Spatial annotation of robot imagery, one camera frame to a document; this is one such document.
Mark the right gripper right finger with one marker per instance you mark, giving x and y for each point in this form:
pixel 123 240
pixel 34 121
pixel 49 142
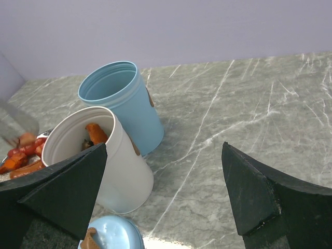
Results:
pixel 272 209

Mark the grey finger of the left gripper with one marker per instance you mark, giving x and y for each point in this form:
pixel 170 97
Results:
pixel 25 123

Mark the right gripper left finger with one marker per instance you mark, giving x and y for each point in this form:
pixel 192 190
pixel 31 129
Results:
pixel 52 207

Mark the red sausage toy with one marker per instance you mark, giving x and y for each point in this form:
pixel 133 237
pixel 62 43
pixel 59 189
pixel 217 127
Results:
pixel 34 148

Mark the brown sausage toy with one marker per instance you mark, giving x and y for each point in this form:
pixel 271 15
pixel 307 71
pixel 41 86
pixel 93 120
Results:
pixel 35 166

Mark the speckled grey plate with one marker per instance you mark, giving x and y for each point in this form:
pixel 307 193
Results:
pixel 19 160

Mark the white cylindrical container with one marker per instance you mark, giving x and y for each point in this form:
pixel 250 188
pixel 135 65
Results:
pixel 127 181

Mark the orange carrot toy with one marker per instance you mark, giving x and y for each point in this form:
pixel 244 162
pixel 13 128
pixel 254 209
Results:
pixel 96 133

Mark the blue cylindrical container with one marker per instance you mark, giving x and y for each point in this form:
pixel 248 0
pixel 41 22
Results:
pixel 120 87

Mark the blue lid brown handle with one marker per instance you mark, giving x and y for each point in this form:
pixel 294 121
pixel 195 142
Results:
pixel 112 231

